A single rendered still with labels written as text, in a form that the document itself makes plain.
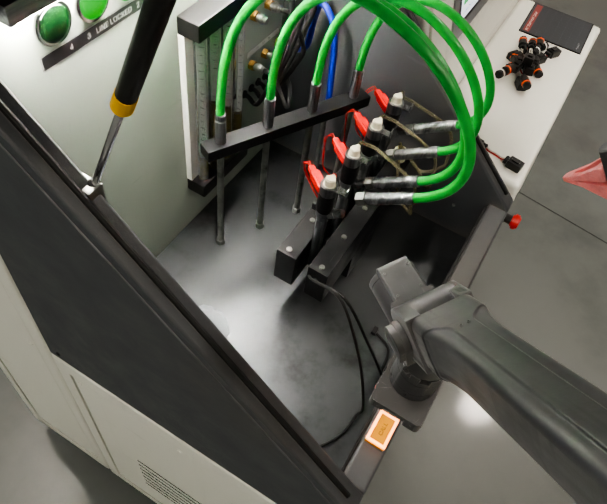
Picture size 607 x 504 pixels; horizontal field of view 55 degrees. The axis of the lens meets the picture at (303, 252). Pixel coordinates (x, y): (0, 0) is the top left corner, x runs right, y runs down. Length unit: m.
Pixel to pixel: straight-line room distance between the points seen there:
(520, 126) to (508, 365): 0.98
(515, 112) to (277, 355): 0.74
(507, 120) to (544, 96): 0.14
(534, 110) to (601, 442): 1.13
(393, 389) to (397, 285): 0.14
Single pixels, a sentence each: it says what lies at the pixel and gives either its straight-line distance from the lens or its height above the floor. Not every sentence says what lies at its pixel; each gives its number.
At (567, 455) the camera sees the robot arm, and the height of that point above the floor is 1.48.
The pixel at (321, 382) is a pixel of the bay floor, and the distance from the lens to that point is 1.04.
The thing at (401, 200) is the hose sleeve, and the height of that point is 1.18.
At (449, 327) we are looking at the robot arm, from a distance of 0.50.
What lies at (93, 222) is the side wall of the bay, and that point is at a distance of 0.63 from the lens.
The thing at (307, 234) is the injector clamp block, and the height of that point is 0.98.
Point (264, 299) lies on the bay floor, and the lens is 1.11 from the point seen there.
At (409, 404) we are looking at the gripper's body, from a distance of 0.71.
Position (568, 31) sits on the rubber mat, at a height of 0.98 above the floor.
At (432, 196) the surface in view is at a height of 1.21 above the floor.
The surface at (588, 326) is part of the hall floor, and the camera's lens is 2.42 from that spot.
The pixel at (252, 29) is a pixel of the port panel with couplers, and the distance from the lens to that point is 1.10.
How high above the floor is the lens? 1.77
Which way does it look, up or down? 53 degrees down
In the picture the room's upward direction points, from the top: 11 degrees clockwise
